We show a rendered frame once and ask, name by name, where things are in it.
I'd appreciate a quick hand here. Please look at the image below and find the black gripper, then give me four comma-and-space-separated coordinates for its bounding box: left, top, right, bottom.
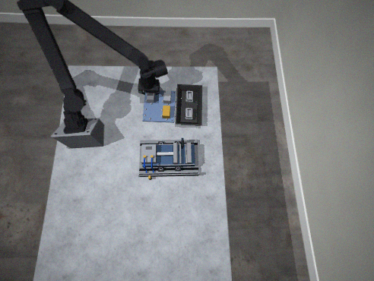
138, 78, 160, 95

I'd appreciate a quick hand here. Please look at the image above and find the yellow brass block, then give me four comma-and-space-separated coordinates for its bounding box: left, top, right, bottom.
163, 106, 170, 118

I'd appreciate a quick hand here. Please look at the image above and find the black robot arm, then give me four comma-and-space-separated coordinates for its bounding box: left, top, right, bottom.
17, 0, 168, 134

